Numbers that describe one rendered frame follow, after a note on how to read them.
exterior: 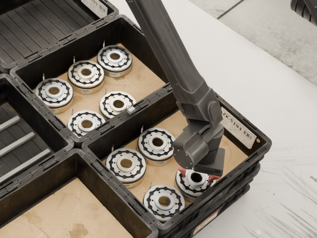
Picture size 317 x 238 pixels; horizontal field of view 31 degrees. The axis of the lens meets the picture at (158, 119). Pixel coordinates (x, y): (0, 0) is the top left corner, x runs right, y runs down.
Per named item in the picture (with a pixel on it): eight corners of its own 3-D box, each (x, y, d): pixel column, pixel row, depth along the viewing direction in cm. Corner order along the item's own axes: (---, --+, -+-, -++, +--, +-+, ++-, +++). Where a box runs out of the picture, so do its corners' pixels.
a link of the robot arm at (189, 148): (218, 97, 125) (189, 95, 131) (185, 126, 119) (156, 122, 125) (233, 143, 130) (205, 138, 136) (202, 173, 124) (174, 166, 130)
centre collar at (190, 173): (197, 167, 147) (197, 165, 147) (209, 181, 145) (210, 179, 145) (182, 175, 145) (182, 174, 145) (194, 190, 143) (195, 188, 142)
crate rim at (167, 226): (191, 78, 160) (193, 72, 158) (272, 148, 149) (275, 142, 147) (77, 150, 140) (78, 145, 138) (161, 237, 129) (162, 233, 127)
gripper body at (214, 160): (221, 174, 137) (228, 156, 131) (179, 166, 137) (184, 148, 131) (223, 152, 141) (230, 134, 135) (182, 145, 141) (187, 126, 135)
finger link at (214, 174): (216, 193, 143) (223, 172, 136) (187, 188, 143) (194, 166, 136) (218, 171, 147) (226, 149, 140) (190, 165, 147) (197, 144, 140)
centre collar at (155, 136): (156, 132, 153) (156, 131, 152) (170, 143, 151) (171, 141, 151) (144, 143, 150) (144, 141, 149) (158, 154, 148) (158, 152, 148)
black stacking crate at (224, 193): (186, 101, 167) (192, 74, 159) (262, 168, 156) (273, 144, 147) (78, 172, 148) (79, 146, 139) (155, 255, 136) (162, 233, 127)
